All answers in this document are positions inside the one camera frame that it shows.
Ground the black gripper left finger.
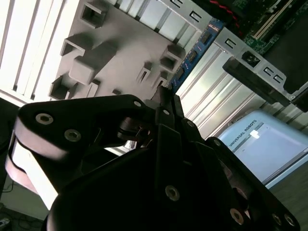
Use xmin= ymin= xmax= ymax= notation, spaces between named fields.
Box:
xmin=4 ymin=85 xmax=187 ymax=210

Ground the blue RAM stick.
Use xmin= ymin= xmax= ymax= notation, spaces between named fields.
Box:
xmin=167 ymin=19 xmax=226 ymax=91

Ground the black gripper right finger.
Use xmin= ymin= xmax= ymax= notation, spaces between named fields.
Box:
xmin=172 ymin=96 xmax=301 ymax=231

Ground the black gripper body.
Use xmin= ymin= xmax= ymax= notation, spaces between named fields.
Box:
xmin=45 ymin=146 xmax=251 ymax=231

